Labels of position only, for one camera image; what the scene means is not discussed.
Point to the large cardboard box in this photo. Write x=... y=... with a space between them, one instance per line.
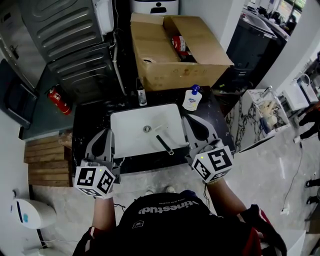
x=160 y=67

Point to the soap bottle with blue pump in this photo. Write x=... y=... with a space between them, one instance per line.
x=191 y=101

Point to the white round appliance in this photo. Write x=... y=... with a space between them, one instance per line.
x=142 y=6

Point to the red fire extinguisher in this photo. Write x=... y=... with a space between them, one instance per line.
x=60 y=102

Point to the person's right white shoe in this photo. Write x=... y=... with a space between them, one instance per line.
x=170 y=189

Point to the white marble cabinet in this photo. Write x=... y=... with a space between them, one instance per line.
x=245 y=125

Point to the silver metal door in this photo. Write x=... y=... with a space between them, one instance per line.
x=17 y=45

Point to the white sink basin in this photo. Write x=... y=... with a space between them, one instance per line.
x=132 y=140

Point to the person's right forearm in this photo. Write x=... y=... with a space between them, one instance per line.
x=225 y=197

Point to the person's left white shoe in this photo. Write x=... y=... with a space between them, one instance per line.
x=148 y=193

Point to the white bin with blue spot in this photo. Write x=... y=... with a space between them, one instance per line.
x=37 y=213

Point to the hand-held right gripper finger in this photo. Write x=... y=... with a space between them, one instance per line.
x=210 y=133
x=190 y=140

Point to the person's white shoe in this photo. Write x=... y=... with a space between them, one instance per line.
x=170 y=189
x=148 y=193

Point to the red packet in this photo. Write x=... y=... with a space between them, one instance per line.
x=180 y=45

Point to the person's right hand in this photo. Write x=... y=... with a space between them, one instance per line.
x=215 y=144

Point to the black flat panel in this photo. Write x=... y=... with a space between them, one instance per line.
x=15 y=100

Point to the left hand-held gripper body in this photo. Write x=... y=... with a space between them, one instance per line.
x=93 y=180

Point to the white utility sink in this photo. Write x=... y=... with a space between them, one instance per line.
x=296 y=96

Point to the dark ribbed metal appliance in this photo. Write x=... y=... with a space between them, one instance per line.
x=87 y=72

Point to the black marble table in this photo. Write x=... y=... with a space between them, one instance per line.
x=90 y=117

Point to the tall black cabinet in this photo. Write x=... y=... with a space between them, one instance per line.
x=252 y=50

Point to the person's left forearm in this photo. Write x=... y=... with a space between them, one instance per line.
x=105 y=212

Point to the grey ribbed metal appliance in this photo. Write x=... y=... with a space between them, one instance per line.
x=65 y=25

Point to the stack of wooden planks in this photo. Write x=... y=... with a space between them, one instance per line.
x=47 y=165

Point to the beige rolls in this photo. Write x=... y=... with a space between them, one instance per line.
x=268 y=108

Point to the glass window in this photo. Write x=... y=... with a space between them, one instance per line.
x=291 y=5

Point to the person's black red jersey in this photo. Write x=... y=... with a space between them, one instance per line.
x=175 y=230

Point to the clear glass bottle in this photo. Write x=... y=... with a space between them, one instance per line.
x=142 y=96

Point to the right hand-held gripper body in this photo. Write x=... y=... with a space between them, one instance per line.
x=215 y=165

